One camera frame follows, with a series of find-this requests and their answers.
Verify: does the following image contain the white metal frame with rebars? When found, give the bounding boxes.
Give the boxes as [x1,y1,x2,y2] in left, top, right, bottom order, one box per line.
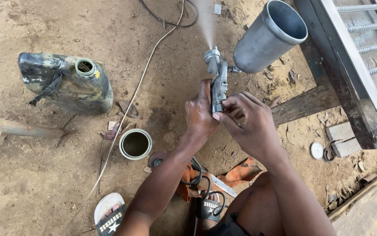
[318,0,377,112]

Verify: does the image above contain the person's left slide sandal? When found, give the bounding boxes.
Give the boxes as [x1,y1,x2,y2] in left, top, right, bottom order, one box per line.
[94,192,127,236]

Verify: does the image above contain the black shorts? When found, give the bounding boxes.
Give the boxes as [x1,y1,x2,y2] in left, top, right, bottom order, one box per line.
[207,212,265,236]

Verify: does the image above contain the black cable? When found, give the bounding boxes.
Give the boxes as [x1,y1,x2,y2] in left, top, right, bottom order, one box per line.
[139,0,199,28]

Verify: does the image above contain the thin white cable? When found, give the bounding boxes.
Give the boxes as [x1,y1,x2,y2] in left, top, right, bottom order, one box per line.
[60,0,186,236]

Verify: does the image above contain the rusty round can lid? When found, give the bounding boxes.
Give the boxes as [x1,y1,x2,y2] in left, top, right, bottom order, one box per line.
[148,151,168,170]

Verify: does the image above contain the dark round ring lid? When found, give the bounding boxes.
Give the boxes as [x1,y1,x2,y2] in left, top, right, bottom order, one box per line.
[323,147,336,163]

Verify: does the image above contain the person's right slide sandal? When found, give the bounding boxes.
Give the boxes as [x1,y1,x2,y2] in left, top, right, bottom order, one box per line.
[195,193,224,222]

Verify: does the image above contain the black air hose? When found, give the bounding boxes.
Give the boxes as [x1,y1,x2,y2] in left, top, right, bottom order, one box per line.
[180,157,227,236]

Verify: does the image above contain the orange cloth rag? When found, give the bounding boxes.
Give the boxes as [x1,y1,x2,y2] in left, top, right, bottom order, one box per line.
[177,157,262,203]

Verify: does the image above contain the white round lid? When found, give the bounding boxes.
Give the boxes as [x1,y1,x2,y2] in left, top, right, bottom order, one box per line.
[310,142,324,160]

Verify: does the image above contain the long rusty brown pole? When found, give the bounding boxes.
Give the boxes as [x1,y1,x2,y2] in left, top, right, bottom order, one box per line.
[0,114,65,138]

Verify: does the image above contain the dirty plastic jerry can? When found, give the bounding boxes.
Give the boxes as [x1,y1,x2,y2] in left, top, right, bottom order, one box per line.
[18,52,114,115]

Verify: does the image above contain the black plastic strip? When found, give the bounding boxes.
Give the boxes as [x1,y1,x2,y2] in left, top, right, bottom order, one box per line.
[28,71,63,108]

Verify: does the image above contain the metal spray gun with cup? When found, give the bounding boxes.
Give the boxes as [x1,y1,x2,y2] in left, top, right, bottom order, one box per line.
[204,0,308,115]

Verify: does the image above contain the person's left foot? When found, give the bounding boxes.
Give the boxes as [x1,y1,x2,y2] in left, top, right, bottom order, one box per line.
[100,203,123,221]

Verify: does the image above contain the person's left hand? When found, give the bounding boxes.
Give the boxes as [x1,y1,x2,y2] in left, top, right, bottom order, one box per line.
[185,79,221,140]

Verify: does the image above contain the brown flat stone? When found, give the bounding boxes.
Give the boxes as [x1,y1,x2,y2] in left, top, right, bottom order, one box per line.
[118,100,139,118]

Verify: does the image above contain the long wooden plank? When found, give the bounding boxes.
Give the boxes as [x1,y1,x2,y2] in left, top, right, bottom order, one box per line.
[328,162,377,221]

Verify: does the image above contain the person's right leg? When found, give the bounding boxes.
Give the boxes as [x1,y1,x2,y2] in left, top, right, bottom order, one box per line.
[202,172,288,236]

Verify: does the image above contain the steel knife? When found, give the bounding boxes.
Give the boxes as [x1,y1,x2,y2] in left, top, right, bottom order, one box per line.
[210,174,238,198]

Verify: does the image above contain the person's slide sandal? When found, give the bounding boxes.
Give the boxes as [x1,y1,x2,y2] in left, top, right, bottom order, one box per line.
[94,192,127,236]
[195,193,224,222]

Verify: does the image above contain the person's right hand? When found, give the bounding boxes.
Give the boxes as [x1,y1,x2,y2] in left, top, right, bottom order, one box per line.
[213,91,283,162]

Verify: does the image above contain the open empty tin can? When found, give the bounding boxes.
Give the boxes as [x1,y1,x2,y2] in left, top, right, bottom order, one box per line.
[119,128,153,161]

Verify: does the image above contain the grey wooden block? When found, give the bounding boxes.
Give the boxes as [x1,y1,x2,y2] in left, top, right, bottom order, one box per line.
[331,138,362,159]
[325,121,356,142]

